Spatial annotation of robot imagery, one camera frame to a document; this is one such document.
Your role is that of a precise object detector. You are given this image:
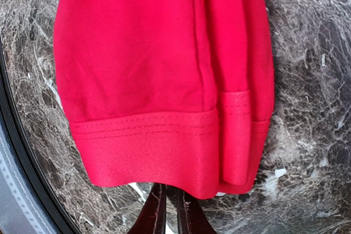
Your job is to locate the red boxer briefs white trim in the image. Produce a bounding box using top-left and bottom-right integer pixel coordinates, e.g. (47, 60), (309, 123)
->
(53, 0), (274, 199)

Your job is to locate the grey slotted cable duct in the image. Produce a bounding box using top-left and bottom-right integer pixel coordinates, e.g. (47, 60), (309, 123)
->
(1, 135), (55, 233)

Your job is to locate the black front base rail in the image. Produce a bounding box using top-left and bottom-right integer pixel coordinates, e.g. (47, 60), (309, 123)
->
(0, 39), (83, 234)

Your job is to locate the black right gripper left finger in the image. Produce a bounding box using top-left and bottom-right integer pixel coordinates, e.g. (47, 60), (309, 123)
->
(128, 183), (167, 234)

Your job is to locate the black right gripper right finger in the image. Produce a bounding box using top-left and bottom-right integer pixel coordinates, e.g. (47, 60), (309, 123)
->
(172, 187), (217, 234)

